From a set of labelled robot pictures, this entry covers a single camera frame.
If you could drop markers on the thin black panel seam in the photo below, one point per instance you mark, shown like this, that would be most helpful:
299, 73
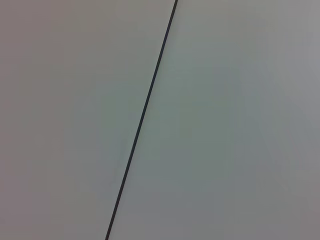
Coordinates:
141, 120

